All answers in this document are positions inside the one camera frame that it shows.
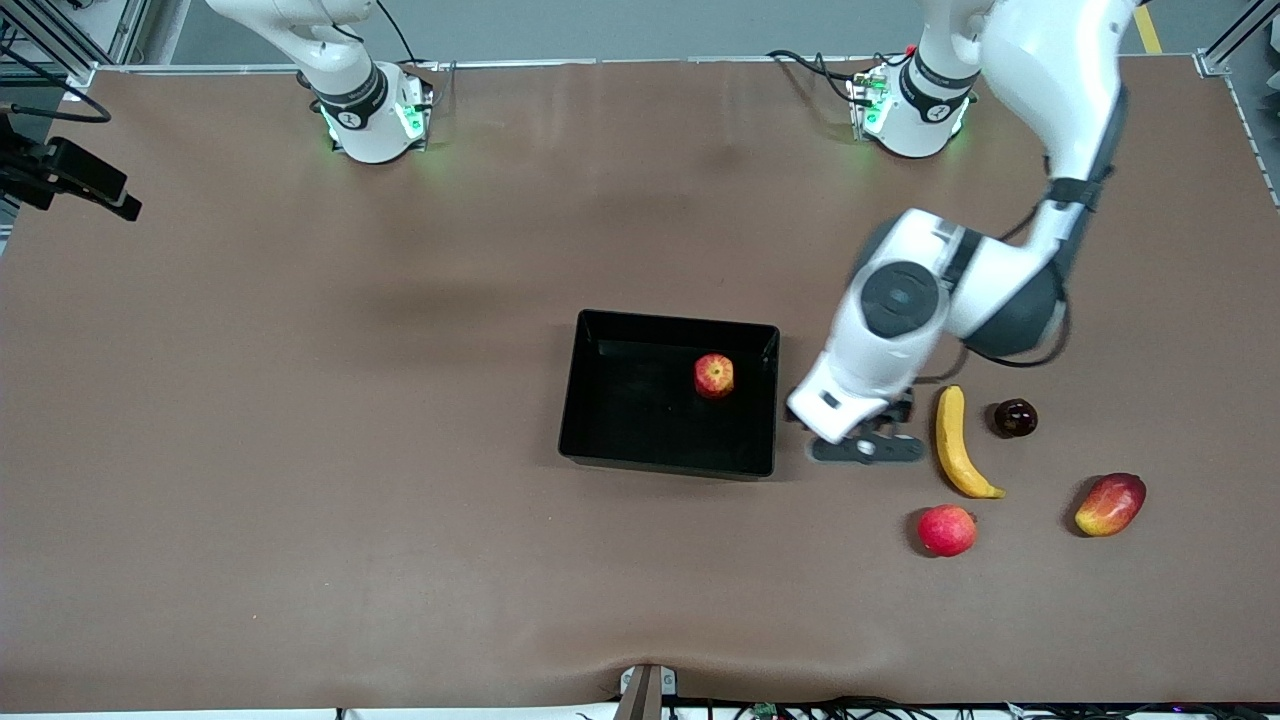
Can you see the red yellow mango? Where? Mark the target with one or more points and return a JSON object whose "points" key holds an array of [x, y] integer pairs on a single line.
{"points": [[1110, 505]]}

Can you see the dark red plum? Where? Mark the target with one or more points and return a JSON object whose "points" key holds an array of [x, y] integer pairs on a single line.
{"points": [[1016, 418]]}

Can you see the aluminium frame with dark struts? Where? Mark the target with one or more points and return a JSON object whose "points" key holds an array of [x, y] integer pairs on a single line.
{"points": [[125, 30]]}

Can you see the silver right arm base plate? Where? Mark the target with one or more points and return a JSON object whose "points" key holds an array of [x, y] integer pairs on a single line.
{"points": [[412, 115]]}

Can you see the aluminium frame corner post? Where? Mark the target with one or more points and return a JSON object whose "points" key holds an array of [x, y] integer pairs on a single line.
{"points": [[1225, 50]]}

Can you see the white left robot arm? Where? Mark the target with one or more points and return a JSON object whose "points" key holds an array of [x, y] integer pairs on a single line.
{"points": [[1050, 60]]}

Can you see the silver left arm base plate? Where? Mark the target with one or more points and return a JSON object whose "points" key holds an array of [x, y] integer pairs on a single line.
{"points": [[868, 105]]}

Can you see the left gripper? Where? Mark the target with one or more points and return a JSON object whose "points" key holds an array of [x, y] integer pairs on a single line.
{"points": [[897, 409]]}

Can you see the yellow banana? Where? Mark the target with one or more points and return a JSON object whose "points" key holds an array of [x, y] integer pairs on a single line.
{"points": [[950, 440]]}

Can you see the black plastic box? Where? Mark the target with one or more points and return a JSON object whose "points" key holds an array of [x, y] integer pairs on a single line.
{"points": [[640, 420]]}

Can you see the brown table mat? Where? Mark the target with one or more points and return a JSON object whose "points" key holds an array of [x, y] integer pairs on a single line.
{"points": [[300, 450]]}

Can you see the plain red apple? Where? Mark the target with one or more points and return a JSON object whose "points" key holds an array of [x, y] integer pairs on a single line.
{"points": [[946, 530]]}

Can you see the red yellow apple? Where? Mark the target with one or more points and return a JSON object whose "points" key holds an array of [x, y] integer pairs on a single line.
{"points": [[714, 375]]}

